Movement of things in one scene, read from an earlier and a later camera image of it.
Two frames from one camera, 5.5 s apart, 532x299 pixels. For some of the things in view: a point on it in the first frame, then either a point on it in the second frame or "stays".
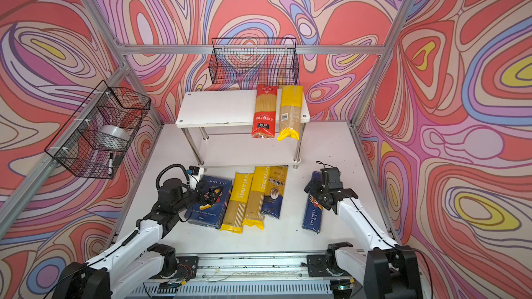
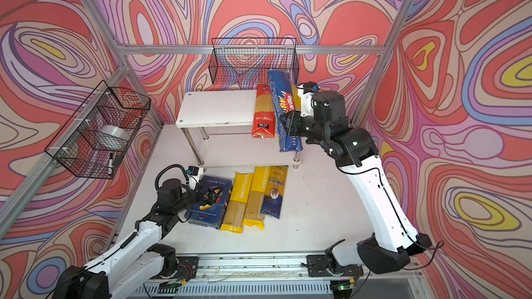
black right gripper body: [317, 190] -> [305, 127]
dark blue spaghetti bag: [274, 190] stays
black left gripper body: [199, 199] stays
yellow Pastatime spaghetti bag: [256, 201] stays
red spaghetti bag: [264, 118] stays
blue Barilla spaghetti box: [314, 212] -> [282, 99]
